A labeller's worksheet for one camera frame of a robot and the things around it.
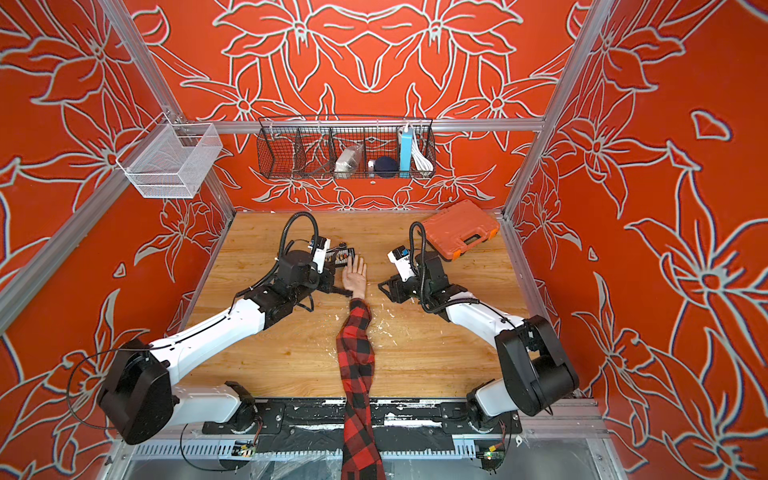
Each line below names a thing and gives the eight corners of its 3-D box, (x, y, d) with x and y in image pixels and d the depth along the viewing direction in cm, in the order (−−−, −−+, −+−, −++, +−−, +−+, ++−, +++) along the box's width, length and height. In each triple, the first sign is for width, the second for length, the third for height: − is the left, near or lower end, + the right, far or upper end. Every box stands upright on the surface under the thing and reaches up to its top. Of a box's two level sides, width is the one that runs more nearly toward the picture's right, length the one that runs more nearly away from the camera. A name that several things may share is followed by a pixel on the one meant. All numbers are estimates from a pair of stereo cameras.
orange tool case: (446, 263, 105) (449, 255, 101) (417, 231, 115) (418, 222, 111) (499, 235, 113) (503, 226, 109) (467, 207, 123) (470, 198, 119)
